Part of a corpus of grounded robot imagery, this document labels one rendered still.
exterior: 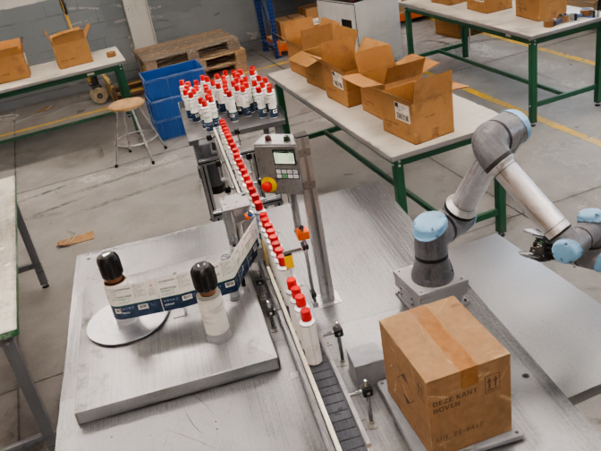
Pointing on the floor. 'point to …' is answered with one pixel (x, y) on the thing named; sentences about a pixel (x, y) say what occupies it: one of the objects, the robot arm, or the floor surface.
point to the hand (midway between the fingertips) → (525, 242)
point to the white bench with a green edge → (9, 291)
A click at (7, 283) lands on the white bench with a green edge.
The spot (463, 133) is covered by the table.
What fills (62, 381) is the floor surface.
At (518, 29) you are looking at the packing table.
